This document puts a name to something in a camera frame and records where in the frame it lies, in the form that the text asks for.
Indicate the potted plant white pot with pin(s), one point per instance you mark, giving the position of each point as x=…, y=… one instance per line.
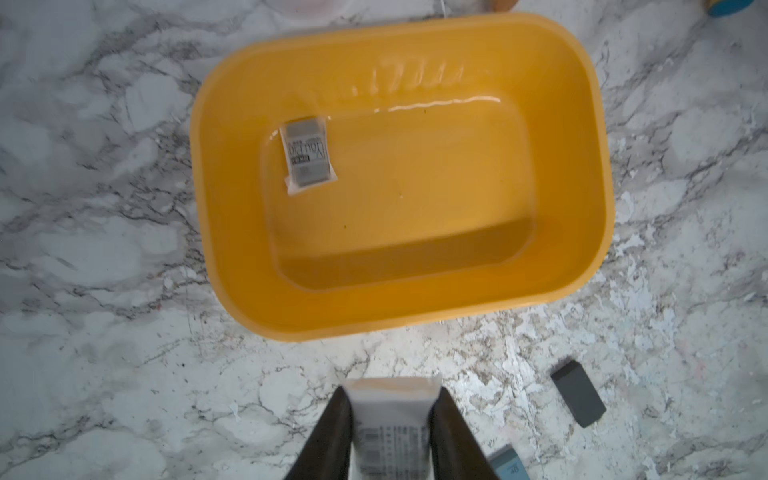
x=307, y=9

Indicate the white label eraser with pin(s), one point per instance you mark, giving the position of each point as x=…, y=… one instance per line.
x=391, y=426

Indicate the grey eraser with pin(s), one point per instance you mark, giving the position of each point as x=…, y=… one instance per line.
x=306, y=153

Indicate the teal eraser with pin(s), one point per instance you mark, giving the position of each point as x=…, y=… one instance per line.
x=507, y=464

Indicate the green toy rake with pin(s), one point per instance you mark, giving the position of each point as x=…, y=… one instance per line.
x=501, y=6

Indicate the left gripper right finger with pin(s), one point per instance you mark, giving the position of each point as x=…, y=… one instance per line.
x=456, y=455

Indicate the yellow toy shovel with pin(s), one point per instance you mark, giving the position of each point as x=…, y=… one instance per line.
x=722, y=8

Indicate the black eraser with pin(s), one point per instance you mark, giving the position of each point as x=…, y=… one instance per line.
x=578, y=393

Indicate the yellow plastic storage box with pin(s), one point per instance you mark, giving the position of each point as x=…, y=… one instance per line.
x=473, y=175

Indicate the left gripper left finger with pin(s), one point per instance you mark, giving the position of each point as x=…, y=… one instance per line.
x=326, y=454

